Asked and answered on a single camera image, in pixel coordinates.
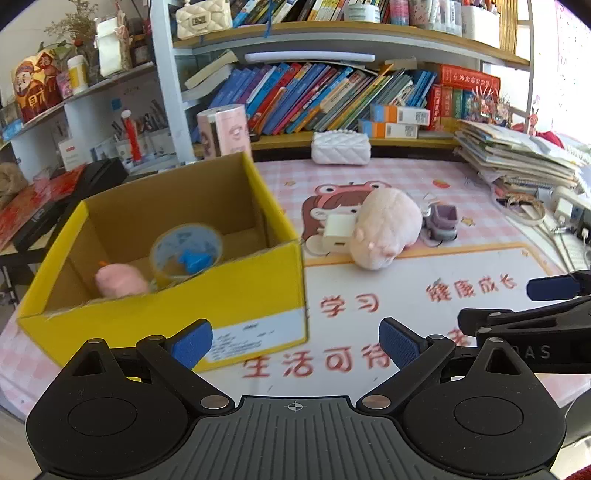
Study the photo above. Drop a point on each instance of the colourful acrylic ornament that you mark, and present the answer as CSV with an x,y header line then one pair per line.
x,y
491,108

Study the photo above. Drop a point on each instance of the alphabet wall poster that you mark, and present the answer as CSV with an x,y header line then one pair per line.
x,y
575,60

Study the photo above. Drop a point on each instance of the white wooden bookshelf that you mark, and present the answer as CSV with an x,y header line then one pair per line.
x,y
351,39

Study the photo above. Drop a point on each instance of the washi tape rings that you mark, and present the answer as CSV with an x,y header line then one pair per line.
x,y
521,207

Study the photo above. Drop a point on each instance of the black printer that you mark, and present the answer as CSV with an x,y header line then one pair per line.
x,y
101,173

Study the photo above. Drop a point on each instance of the large pink plush toy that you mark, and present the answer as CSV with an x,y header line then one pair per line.
x,y
385,230

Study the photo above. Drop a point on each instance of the white cloth bag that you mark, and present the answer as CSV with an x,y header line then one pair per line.
x,y
113,46

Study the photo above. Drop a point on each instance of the white plug adapter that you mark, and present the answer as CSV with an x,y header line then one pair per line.
x,y
563,210

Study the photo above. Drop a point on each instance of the blue and pink bottle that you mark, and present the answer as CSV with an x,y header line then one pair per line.
x,y
399,11

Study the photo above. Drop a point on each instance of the small red-headed figure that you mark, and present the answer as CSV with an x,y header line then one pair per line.
x,y
533,122

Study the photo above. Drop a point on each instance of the purple toy car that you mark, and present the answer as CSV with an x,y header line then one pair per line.
x,y
443,221

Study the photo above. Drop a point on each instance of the white pen box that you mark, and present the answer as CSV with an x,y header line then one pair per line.
x,y
481,25

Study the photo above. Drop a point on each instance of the white quilted purse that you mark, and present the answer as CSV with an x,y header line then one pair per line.
x,y
340,148

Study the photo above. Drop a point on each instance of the yellow packing tape roll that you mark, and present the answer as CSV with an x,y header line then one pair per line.
x,y
161,258

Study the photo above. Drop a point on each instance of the pink cartoon canister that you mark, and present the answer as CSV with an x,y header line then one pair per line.
x,y
224,134

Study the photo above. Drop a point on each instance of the blue packet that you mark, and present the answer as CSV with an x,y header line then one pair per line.
x,y
196,262

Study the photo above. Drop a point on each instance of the fortune god ornament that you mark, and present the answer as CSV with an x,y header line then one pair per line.
x,y
37,90

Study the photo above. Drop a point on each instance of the dried flowers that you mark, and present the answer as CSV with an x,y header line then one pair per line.
x,y
74,23

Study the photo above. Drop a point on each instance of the clear pen holder with markers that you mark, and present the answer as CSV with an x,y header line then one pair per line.
x,y
434,16

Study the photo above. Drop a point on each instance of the pen cups with pens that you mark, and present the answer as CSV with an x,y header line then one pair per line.
x,y
138,138

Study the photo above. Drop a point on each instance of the white jar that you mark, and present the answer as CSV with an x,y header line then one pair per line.
x,y
78,76

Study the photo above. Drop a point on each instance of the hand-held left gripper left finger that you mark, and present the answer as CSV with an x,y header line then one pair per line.
x,y
191,344

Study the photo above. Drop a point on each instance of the orange and blue box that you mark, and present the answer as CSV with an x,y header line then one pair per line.
x,y
388,130
399,115

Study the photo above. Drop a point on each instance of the stack of papers and notebooks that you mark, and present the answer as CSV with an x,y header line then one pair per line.
x,y
512,152

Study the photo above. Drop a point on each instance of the red cloth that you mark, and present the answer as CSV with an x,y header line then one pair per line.
x,y
551,138

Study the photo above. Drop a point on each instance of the cream quilted purse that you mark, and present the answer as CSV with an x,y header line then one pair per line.
x,y
203,21

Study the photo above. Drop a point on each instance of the yellow cardboard box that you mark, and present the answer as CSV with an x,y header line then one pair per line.
x,y
138,318

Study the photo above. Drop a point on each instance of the red printed paper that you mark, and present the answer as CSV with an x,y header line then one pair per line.
x,y
27,207

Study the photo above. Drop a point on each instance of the row of upright shelf books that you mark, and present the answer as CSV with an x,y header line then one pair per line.
x,y
304,9

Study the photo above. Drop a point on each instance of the pink printed desk mat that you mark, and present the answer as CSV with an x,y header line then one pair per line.
x,y
461,258

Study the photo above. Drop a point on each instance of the white bar lamp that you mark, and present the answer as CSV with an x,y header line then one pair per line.
x,y
309,57

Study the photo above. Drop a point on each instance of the white power strip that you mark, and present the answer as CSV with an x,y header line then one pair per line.
x,y
579,217

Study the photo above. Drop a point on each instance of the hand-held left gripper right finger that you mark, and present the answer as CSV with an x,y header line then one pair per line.
x,y
399,344

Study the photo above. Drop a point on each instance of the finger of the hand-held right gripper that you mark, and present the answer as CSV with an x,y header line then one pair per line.
x,y
554,287
489,319

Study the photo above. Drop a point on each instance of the red dictionaries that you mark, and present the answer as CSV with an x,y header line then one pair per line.
x,y
464,85

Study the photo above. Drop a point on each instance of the white charger block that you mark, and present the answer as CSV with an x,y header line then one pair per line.
x,y
337,230

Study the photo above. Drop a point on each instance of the white red-label box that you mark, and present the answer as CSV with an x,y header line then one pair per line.
x,y
75,154

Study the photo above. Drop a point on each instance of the row of leaning colourful books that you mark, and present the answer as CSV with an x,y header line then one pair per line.
x,y
314,97

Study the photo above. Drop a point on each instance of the small pink plush duck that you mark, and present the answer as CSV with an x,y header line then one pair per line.
x,y
120,279

